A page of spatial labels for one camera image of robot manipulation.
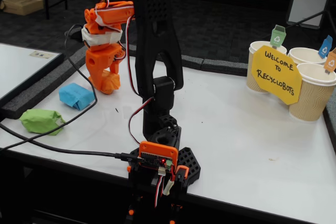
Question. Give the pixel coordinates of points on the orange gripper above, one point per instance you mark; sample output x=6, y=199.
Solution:
x=97, y=60

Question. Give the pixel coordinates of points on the orange paper ball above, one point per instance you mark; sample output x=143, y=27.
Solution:
x=111, y=85

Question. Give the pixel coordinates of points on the blue paper ball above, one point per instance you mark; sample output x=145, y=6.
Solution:
x=74, y=94

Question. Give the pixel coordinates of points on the green paper ball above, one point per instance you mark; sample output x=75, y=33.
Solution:
x=39, y=121

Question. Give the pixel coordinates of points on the black robot base with clamp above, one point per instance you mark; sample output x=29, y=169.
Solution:
x=189, y=161

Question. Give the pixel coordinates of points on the orange and black robot arm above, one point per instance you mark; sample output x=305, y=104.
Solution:
x=149, y=37

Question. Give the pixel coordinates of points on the long dark grey foam strip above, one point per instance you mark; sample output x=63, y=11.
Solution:
x=39, y=89

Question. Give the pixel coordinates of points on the white tape label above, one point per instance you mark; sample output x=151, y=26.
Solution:
x=40, y=54

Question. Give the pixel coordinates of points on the black framed whiteboard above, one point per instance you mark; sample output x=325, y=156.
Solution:
x=18, y=69

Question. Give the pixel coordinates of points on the orange controller board housing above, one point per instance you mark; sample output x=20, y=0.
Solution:
x=157, y=146

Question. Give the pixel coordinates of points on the cardboard box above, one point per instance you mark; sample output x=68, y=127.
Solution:
x=22, y=5

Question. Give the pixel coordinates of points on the short dark grey foam strip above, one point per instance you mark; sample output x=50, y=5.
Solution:
x=223, y=67

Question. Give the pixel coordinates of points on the paper cup with green label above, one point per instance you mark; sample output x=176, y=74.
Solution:
x=252, y=82

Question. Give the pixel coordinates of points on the yellow handwritten welcome sign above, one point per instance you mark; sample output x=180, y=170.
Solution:
x=275, y=77

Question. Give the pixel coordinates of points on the green recycling bin label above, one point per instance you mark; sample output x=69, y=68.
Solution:
x=277, y=37

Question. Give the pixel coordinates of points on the paper cup with blue label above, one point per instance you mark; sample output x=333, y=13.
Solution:
x=304, y=54

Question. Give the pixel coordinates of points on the paper cup with orange label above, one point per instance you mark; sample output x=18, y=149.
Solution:
x=312, y=100

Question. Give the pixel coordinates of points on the blue recycling bin label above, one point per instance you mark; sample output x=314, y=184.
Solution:
x=325, y=48

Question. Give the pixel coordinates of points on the orange recycling bin label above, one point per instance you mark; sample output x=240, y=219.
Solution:
x=331, y=62

